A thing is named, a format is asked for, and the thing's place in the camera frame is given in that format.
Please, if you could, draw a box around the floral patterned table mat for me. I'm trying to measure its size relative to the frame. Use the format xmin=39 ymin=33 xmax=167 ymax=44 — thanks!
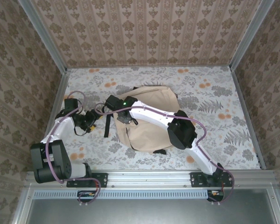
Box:
xmin=44 ymin=66 xmax=262 ymax=170

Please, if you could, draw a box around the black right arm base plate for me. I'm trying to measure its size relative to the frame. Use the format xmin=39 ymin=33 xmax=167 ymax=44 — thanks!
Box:
xmin=190 ymin=172 xmax=234 ymax=188

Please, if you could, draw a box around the grey slotted cable duct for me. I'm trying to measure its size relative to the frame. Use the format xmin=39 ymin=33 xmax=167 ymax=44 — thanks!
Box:
xmin=34 ymin=189 xmax=208 ymax=199

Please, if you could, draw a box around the aluminium side rail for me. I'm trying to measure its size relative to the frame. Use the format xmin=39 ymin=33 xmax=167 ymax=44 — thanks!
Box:
xmin=35 ymin=70 xmax=70 ymax=171
xmin=231 ymin=67 xmax=266 ymax=170

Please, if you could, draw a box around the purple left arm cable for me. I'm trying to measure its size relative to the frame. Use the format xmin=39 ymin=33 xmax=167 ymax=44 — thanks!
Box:
xmin=45 ymin=91 xmax=101 ymax=206

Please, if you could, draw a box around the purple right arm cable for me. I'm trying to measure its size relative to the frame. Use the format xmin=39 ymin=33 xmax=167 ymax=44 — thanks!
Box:
xmin=94 ymin=102 xmax=235 ymax=205

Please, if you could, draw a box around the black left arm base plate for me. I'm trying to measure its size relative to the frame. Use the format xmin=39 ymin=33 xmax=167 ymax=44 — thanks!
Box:
xmin=66 ymin=172 xmax=108 ymax=188

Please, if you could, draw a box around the beige backpack with black straps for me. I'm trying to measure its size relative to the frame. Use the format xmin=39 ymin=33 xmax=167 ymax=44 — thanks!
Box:
xmin=104 ymin=85 xmax=181 ymax=154

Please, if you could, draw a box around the thin aluminium wall rail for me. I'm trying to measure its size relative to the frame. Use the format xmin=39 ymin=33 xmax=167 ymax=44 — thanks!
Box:
xmin=66 ymin=65 xmax=231 ymax=69

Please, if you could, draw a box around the aluminium frame post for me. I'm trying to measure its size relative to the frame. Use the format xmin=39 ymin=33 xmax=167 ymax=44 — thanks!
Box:
xmin=230 ymin=0 xmax=275 ymax=70
xmin=17 ymin=0 xmax=68 ymax=75

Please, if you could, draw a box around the grey metal sheet panel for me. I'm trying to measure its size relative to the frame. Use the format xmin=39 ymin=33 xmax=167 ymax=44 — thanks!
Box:
xmin=25 ymin=198 xmax=275 ymax=224

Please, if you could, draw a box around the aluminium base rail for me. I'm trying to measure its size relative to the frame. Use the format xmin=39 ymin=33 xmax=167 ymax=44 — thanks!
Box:
xmin=25 ymin=169 xmax=275 ymax=187

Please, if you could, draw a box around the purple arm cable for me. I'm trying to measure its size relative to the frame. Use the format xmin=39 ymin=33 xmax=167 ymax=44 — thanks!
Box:
xmin=45 ymin=91 xmax=101 ymax=206
xmin=94 ymin=102 xmax=235 ymax=205

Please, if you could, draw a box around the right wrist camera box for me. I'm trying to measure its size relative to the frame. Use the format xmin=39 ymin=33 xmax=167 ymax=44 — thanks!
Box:
xmin=116 ymin=113 xmax=134 ymax=126

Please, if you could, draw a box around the black cable connector box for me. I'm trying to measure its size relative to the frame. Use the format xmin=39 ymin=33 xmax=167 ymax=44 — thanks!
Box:
xmin=77 ymin=190 xmax=96 ymax=203
xmin=207 ymin=190 xmax=224 ymax=202

